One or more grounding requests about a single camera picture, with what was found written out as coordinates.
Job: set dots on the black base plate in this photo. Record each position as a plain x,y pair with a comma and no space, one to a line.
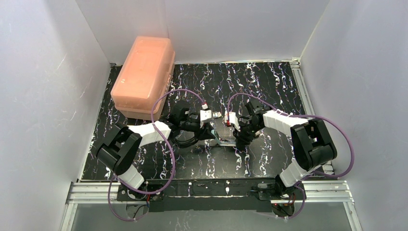
215,194

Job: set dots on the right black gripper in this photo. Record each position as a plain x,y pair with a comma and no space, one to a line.
240,133

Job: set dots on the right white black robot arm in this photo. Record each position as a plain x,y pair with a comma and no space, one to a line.
312,143

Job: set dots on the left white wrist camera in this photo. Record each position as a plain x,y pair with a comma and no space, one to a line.
206,115

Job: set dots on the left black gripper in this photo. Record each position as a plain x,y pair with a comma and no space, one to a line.
197,128

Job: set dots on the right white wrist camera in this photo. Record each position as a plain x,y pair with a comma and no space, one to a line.
231,120

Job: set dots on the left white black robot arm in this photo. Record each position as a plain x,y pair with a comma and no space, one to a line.
118,149

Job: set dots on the orange plastic storage box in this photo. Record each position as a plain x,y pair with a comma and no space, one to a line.
144,78

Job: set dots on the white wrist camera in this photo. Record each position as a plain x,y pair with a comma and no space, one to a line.
206,115
231,120

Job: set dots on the aluminium frame rail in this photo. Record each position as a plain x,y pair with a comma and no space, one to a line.
92,203

